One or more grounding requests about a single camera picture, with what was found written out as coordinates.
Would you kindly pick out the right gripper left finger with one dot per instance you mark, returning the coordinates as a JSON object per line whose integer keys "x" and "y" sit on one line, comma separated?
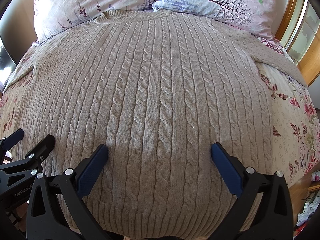
{"x": 45, "y": 218}

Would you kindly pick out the beige cable-knit sweater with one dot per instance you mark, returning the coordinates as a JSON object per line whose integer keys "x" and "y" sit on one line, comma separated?
{"x": 158, "y": 89}

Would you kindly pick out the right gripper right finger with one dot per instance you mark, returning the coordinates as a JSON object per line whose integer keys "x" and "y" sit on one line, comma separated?
{"x": 274, "y": 217}

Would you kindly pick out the blue pink floral right pillow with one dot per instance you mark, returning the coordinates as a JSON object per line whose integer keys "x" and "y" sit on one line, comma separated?
{"x": 254, "y": 16}

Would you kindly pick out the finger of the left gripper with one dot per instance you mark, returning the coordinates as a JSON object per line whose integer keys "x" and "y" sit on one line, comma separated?
{"x": 9, "y": 142}
{"x": 41, "y": 149}

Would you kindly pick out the wooden glass-panel headboard cabinet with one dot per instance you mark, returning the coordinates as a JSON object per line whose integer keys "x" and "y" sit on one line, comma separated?
{"x": 298, "y": 33}

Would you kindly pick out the pink floral left pillow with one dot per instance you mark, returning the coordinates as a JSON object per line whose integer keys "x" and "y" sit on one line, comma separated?
{"x": 54, "y": 16}

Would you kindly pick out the floral quilt bedspread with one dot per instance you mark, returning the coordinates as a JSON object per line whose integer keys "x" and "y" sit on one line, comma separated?
{"x": 295, "y": 142}

